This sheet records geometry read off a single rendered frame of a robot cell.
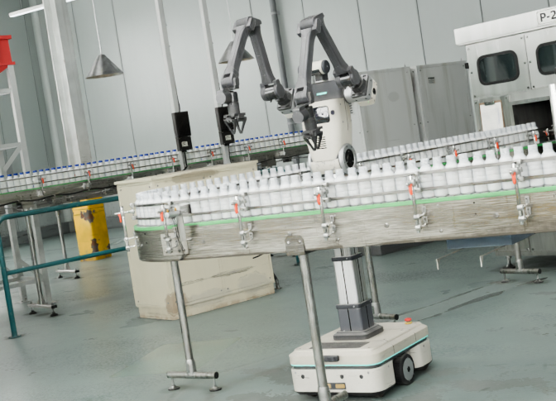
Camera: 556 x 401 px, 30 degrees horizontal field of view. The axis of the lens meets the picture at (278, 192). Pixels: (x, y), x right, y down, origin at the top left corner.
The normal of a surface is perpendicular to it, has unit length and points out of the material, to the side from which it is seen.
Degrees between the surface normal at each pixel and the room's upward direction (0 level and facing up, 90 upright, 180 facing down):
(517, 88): 90
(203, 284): 89
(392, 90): 90
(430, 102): 90
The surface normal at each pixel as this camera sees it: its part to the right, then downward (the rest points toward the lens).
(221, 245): -0.55, 0.12
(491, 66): -0.77, 0.15
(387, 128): 0.61, -0.05
